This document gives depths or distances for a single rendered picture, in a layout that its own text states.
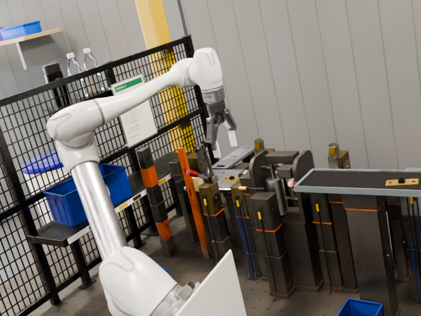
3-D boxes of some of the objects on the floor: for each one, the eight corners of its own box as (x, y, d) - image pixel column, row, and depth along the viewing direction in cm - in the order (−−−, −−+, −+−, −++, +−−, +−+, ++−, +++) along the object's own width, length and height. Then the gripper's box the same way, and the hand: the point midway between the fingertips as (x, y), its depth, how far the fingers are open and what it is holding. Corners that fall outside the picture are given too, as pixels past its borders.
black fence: (257, 281, 335) (202, 32, 289) (-18, 586, 187) (-220, 176, 141) (238, 278, 343) (181, 36, 297) (-40, 568, 195) (-237, 175, 149)
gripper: (223, 93, 226) (233, 142, 232) (190, 110, 208) (202, 163, 214) (238, 91, 222) (248, 141, 228) (205, 110, 203) (217, 163, 210)
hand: (225, 148), depth 221 cm, fingers open, 12 cm apart
